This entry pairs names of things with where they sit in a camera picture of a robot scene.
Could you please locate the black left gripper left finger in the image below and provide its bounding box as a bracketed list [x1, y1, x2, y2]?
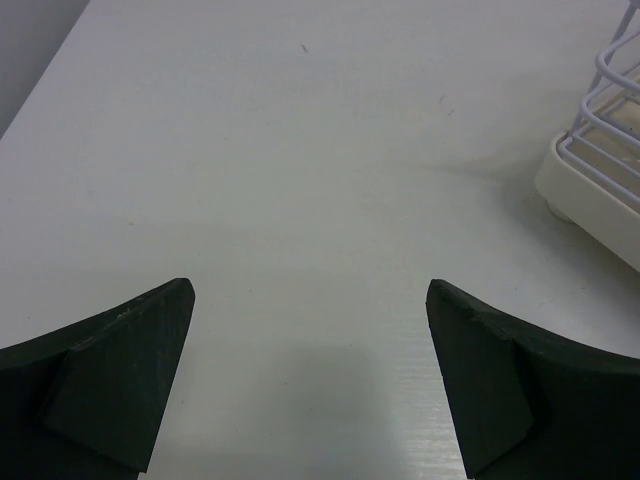
[1, 278, 195, 479]

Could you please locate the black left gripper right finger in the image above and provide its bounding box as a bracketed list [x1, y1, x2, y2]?
[426, 279, 639, 479]

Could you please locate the white wire dish rack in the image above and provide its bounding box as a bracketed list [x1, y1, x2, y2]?
[555, 1, 639, 211]

